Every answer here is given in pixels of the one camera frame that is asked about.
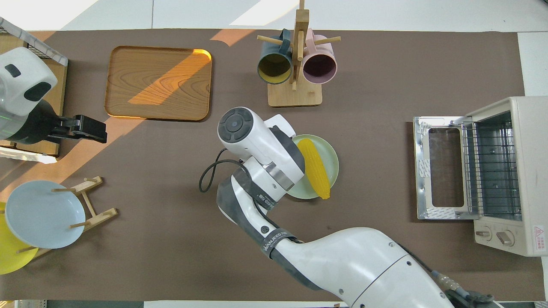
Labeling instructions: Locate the brown table mat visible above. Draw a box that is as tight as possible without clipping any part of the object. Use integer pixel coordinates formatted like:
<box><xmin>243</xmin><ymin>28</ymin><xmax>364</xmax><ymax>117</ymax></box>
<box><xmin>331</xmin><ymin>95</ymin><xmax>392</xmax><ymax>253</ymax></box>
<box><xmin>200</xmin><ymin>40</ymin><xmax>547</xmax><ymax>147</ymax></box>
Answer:
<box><xmin>0</xmin><ymin>29</ymin><xmax>543</xmax><ymax>302</ymax></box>

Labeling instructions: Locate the pink mug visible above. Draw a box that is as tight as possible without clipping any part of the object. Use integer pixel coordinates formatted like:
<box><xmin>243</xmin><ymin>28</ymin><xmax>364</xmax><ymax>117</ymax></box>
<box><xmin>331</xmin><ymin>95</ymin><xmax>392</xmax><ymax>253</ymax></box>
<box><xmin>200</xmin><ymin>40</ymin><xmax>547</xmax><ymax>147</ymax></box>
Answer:
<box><xmin>302</xmin><ymin>28</ymin><xmax>338</xmax><ymax>85</ymax></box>

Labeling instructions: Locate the wooden mug rack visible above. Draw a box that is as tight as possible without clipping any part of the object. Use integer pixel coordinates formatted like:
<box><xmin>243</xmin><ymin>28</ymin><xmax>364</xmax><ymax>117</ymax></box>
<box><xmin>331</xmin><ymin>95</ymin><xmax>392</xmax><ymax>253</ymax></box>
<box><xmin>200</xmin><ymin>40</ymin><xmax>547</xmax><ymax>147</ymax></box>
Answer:
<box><xmin>257</xmin><ymin>0</ymin><xmax>342</xmax><ymax>107</ymax></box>

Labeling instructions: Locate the yellow plate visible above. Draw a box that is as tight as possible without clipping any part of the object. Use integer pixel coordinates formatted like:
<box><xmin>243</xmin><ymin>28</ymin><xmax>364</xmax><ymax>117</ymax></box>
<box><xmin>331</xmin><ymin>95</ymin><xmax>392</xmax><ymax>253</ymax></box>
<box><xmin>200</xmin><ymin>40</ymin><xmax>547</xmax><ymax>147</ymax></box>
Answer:
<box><xmin>0</xmin><ymin>201</ymin><xmax>39</xmax><ymax>275</ymax></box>

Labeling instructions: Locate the light blue plate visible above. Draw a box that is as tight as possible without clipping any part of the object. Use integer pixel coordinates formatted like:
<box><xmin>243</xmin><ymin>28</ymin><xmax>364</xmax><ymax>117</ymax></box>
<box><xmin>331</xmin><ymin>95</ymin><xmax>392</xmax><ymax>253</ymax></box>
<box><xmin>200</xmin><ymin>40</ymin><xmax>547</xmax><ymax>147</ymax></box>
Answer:
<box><xmin>5</xmin><ymin>180</ymin><xmax>86</xmax><ymax>249</ymax></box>

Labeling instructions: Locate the metal wire oven rack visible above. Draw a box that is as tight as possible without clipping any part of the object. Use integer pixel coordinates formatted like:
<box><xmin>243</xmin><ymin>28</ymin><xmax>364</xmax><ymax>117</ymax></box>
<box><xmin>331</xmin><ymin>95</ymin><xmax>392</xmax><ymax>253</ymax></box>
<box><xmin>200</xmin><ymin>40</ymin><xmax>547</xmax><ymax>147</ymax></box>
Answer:
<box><xmin>462</xmin><ymin>122</ymin><xmax>521</xmax><ymax>214</ymax></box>

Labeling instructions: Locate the square wooden tray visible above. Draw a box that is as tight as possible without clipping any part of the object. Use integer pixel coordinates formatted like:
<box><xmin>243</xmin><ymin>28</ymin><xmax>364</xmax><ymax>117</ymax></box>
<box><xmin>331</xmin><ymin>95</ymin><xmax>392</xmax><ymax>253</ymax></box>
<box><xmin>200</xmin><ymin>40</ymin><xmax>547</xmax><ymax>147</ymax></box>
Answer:
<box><xmin>104</xmin><ymin>46</ymin><xmax>213</xmax><ymax>122</ymax></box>

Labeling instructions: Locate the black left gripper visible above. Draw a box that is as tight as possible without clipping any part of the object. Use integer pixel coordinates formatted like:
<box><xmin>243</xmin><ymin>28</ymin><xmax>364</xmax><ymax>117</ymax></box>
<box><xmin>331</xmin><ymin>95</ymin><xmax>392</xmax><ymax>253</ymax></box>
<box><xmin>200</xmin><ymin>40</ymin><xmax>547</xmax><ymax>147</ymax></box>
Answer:
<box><xmin>6</xmin><ymin>99</ymin><xmax>107</xmax><ymax>145</ymax></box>

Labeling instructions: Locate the glass oven door with handle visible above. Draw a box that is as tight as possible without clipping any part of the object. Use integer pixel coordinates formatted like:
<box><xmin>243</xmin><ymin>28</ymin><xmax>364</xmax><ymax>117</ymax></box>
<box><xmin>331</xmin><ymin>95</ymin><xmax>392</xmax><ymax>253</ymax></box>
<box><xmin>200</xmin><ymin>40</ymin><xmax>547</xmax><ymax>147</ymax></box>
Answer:
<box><xmin>413</xmin><ymin>116</ymin><xmax>476</xmax><ymax>220</ymax></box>

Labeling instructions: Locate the dark blue mug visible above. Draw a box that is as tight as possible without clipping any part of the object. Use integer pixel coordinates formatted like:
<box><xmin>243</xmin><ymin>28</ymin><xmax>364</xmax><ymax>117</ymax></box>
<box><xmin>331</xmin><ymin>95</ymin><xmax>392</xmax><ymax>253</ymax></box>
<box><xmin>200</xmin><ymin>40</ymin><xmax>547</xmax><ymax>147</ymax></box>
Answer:
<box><xmin>257</xmin><ymin>29</ymin><xmax>294</xmax><ymax>85</ymax></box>

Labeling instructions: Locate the yellow corn cob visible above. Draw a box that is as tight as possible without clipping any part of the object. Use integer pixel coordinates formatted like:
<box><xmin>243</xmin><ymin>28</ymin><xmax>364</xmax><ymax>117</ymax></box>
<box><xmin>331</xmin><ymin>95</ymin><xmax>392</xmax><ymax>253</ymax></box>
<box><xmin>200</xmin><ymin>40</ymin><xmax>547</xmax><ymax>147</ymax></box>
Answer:
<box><xmin>297</xmin><ymin>138</ymin><xmax>331</xmax><ymax>200</ymax></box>

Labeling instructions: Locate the wooden plate rack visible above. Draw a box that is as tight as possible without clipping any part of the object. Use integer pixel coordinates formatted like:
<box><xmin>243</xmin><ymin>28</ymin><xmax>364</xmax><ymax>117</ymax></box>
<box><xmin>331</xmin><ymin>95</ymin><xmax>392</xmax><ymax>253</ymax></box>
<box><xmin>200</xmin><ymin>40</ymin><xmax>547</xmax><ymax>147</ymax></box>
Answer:
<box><xmin>17</xmin><ymin>176</ymin><xmax>118</xmax><ymax>259</ymax></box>

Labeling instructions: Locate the light green plate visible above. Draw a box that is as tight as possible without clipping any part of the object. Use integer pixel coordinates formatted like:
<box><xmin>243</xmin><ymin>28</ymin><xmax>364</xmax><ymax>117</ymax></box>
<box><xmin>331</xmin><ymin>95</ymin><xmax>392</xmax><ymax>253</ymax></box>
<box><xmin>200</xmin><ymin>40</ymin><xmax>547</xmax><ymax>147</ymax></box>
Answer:
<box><xmin>286</xmin><ymin>134</ymin><xmax>340</xmax><ymax>200</ymax></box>

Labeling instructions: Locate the cream toaster oven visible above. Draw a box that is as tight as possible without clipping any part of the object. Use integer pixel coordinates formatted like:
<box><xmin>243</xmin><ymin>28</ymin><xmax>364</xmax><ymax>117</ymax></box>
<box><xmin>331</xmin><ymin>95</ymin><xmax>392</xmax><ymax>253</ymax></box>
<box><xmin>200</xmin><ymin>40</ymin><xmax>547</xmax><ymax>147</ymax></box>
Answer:
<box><xmin>413</xmin><ymin>96</ymin><xmax>548</xmax><ymax>257</ymax></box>

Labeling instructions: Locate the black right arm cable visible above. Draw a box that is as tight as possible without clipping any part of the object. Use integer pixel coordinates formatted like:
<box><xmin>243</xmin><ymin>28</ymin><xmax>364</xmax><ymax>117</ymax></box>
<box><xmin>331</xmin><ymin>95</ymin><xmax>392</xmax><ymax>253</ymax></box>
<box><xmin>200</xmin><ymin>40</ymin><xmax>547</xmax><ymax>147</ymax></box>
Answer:
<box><xmin>199</xmin><ymin>148</ymin><xmax>249</xmax><ymax>193</ymax></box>

